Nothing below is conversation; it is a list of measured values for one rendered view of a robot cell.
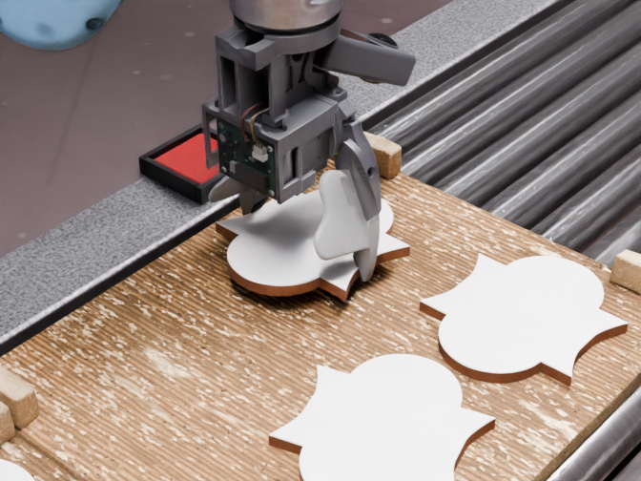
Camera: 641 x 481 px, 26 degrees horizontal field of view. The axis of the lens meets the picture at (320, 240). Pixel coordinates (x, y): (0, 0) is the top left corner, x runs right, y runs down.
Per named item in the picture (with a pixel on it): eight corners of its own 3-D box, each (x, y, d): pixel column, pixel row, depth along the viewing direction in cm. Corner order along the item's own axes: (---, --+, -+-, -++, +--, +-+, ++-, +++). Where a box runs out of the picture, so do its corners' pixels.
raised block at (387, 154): (335, 156, 118) (335, 129, 117) (348, 148, 119) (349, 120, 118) (389, 182, 115) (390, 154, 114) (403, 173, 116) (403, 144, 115)
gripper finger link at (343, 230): (322, 311, 99) (275, 195, 96) (375, 271, 103) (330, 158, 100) (353, 311, 97) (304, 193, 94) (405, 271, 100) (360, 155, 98)
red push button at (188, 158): (153, 173, 120) (151, 158, 119) (201, 144, 124) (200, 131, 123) (201, 198, 117) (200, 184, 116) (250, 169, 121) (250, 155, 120)
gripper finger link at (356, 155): (335, 224, 100) (291, 115, 98) (350, 213, 101) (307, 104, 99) (380, 221, 97) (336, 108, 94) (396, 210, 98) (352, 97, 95)
